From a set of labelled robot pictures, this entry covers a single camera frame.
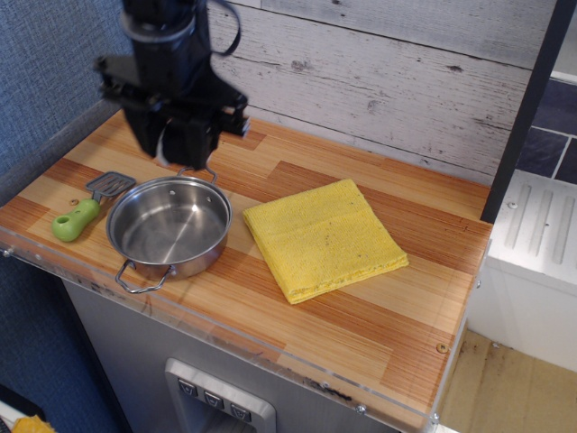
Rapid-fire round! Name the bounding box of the black white sushi roll toy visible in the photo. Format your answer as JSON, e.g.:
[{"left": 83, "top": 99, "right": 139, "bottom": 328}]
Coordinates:
[{"left": 155, "top": 120, "right": 172, "bottom": 167}]

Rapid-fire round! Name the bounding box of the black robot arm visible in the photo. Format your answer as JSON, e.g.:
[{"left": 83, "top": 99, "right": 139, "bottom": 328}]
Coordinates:
[{"left": 95, "top": 1, "right": 249, "bottom": 170}]

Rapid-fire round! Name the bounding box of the yellow folded cloth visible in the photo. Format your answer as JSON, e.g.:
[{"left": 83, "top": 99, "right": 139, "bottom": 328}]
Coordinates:
[{"left": 243, "top": 180, "right": 409, "bottom": 305}]

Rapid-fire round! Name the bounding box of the black right frame post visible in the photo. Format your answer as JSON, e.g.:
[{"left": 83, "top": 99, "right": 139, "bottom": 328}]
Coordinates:
[{"left": 481, "top": 0, "right": 576, "bottom": 224}]

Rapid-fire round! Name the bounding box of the black cable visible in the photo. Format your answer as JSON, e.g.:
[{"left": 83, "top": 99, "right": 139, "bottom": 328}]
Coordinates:
[{"left": 207, "top": 0, "right": 243, "bottom": 58}]

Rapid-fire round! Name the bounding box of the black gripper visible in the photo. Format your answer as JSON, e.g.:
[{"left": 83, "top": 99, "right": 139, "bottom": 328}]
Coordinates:
[{"left": 95, "top": 26, "right": 249, "bottom": 170}]

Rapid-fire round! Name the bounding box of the silver dispenser panel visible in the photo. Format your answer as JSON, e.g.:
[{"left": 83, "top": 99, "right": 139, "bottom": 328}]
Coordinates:
[{"left": 165, "top": 358, "right": 277, "bottom": 432}]

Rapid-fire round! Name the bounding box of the white ridged appliance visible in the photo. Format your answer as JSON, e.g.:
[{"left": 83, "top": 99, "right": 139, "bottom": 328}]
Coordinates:
[{"left": 468, "top": 170, "right": 576, "bottom": 370}]

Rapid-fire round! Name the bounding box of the green handled grey spatula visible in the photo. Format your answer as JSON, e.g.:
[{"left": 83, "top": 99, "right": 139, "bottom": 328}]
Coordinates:
[{"left": 51, "top": 171, "right": 136, "bottom": 242}]

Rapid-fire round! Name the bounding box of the stainless steel pan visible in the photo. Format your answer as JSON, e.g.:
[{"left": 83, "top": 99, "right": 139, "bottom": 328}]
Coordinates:
[{"left": 106, "top": 167, "right": 233, "bottom": 294}]

